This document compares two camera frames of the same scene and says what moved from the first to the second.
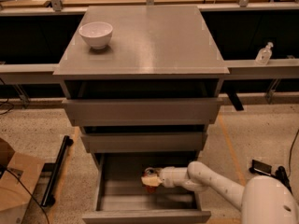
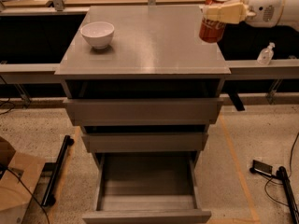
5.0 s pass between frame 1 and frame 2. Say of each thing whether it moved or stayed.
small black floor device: stayed
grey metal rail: stayed
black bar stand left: stayed
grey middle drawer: stayed
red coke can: moved
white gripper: moved
